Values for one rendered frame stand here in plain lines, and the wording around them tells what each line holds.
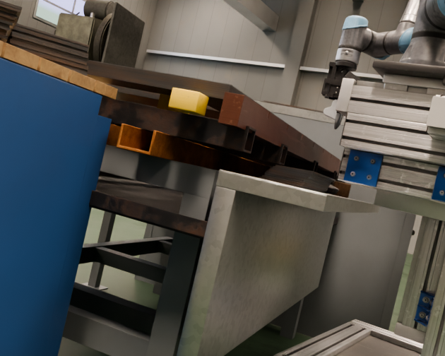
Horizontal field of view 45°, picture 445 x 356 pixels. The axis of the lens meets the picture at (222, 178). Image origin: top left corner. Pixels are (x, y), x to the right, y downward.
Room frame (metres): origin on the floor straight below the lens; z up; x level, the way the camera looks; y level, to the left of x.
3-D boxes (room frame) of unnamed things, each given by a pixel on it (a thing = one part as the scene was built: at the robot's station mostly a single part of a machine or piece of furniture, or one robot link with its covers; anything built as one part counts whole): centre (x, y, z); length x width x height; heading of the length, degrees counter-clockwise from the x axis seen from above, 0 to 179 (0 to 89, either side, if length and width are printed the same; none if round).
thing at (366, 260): (2.66, -0.28, 0.50); 1.30 x 0.04 x 1.01; 70
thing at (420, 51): (1.41, -0.46, 1.09); 0.15 x 0.15 x 0.10
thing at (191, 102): (1.06, 0.10, 0.79); 0.06 x 0.05 x 0.04; 70
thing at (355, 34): (1.76, -0.31, 1.20); 0.09 x 0.08 x 0.11; 121
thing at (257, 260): (1.58, -0.24, 0.47); 1.30 x 0.04 x 0.35; 160
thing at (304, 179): (1.23, -0.16, 0.70); 0.39 x 0.12 x 0.04; 160
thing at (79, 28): (9.61, 2.86, 1.59); 1.63 x 1.45 x 3.17; 150
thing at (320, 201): (1.55, -0.31, 0.66); 1.30 x 0.20 x 0.03; 160
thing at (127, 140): (1.84, -0.10, 0.70); 1.66 x 0.08 x 0.05; 160
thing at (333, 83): (1.76, -0.30, 1.04); 0.09 x 0.08 x 0.12; 70
